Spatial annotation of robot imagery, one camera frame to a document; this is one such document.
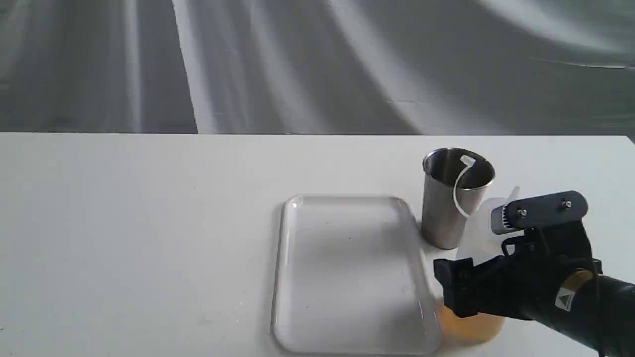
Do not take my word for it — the clear plastic tray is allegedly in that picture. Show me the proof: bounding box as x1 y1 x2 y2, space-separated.
271 196 442 357

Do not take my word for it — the translucent squeeze bottle amber liquid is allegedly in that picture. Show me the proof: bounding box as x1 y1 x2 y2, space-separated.
437 155 521 344

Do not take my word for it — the stainless steel cup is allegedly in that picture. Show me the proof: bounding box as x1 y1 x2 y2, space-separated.
420 148 495 249

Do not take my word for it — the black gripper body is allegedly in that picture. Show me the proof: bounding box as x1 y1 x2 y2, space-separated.
502 222 602 322

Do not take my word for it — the grey fabric backdrop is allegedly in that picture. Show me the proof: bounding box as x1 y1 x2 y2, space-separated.
0 0 635 138

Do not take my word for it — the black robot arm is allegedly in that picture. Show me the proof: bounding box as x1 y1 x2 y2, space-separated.
433 191 634 357

